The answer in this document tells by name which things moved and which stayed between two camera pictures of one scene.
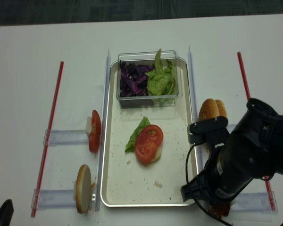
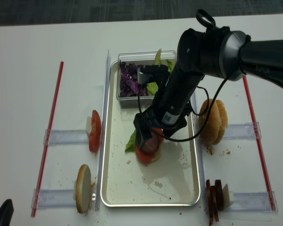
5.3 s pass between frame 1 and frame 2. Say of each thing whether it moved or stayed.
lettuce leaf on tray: stayed
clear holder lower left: stayed
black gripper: moved
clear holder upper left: stayed
